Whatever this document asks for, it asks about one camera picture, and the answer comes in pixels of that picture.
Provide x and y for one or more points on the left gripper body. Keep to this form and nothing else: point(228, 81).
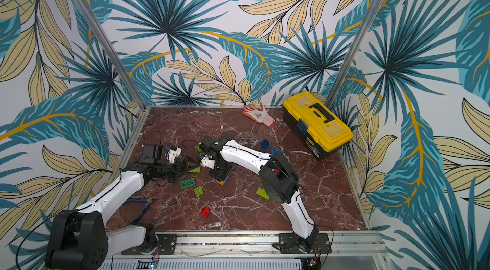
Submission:
point(171, 170)

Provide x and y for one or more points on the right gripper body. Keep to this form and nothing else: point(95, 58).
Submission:
point(220, 172)

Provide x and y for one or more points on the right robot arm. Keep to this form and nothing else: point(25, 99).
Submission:
point(279, 180)

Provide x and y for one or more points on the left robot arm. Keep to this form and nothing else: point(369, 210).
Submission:
point(79, 239)

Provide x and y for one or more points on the dark green long brick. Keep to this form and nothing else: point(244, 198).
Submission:
point(187, 183)

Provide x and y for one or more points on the light green long brick left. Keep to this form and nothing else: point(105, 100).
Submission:
point(195, 170)

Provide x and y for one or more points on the light green square brick front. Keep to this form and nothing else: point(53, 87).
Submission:
point(198, 191)

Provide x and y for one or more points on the light green brick right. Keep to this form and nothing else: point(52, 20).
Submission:
point(262, 193)

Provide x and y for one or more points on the small red brick front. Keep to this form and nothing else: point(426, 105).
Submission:
point(205, 212)

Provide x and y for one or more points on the dark blue square brick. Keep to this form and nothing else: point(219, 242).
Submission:
point(265, 144)

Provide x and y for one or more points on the blue brick near toolbox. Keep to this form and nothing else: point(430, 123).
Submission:
point(275, 149)

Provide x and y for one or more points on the red white work glove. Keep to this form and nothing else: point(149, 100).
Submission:
point(258, 115)

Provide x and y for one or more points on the yellow black toolbox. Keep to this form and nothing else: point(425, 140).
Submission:
point(318, 128)

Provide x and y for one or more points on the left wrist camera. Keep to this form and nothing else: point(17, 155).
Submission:
point(152, 153)

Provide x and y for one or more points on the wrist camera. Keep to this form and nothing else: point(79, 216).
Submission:
point(206, 161)
point(152, 153)

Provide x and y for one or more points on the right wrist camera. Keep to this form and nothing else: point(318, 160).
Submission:
point(206, 161)

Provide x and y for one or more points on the blue handled pliers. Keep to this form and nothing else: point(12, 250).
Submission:
point(146, 202)

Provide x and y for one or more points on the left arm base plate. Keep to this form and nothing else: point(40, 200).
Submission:
point(158, 244)

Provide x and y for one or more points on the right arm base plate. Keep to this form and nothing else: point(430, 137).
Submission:
point(289, 243)

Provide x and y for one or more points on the aluminium front rail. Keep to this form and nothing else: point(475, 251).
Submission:
point(248, 250)

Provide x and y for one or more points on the left aluminium post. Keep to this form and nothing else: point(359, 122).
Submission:
point(97, 29)

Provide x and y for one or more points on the aluminium post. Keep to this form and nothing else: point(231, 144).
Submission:
point(97, 29)
point(363, 29)

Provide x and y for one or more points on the right aluminium post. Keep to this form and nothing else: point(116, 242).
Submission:
point(363, 29)

